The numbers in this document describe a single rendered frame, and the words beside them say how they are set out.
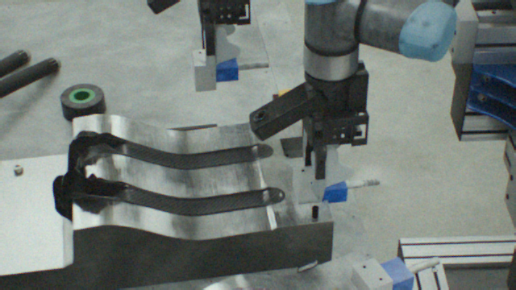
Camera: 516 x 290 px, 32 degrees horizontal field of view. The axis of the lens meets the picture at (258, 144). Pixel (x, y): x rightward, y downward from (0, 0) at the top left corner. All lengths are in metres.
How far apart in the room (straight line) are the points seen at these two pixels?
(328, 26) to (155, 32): 0.82
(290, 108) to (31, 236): 0.44
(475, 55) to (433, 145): 1.29
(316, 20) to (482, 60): 0.56
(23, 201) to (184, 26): 0.65
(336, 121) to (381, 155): 1.61
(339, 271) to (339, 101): 0.24
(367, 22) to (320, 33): 0.07
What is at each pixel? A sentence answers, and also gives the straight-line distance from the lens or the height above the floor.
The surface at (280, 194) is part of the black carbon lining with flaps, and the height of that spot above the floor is 0.89.
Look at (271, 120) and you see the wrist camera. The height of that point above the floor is 1.05.
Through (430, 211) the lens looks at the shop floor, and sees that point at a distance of 2.69.
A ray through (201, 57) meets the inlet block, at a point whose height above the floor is 0.96.
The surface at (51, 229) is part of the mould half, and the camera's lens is 1.40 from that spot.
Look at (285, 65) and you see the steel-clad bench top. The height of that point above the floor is 0.80.
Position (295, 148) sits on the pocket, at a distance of 1.49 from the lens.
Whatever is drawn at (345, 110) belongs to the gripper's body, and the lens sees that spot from 1.27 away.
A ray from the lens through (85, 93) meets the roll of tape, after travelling 1.72.
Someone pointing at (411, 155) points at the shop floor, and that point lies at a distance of 2.87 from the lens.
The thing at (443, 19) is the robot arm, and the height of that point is 1.24.
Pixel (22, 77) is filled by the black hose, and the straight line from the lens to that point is 1.75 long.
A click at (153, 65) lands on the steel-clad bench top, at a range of 1.83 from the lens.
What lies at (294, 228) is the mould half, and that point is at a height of 0.88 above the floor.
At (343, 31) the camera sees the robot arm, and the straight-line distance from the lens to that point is 1.16.
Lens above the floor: 1.81
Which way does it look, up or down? 39 degrees down
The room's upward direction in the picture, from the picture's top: 1 degrees counter-clockwise
